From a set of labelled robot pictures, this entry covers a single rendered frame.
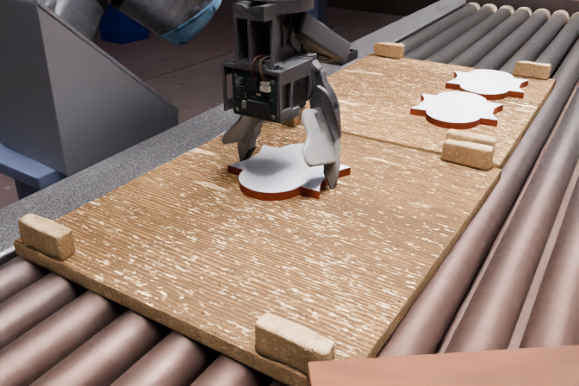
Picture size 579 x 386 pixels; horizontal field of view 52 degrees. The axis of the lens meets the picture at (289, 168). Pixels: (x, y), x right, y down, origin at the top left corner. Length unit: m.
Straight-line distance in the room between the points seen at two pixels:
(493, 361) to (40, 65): 0.69
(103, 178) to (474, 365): 0.56
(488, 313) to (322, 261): 0.14
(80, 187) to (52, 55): 0.19
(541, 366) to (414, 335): 0.20
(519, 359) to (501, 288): 0.26
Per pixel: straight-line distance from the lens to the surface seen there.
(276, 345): 0.43
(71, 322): 0.53
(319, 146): 0.62
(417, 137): 0.81
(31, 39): 0.86
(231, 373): 0.46
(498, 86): 1.02
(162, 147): 0.83
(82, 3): 0.99
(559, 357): 0.32
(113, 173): 0.77
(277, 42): 0.59
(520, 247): 0.63
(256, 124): 0.68
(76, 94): 0.87
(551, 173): 0.80
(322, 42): 0.65
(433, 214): 0.62
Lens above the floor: 1.24
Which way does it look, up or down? 25 degrees down
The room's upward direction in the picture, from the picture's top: straight up
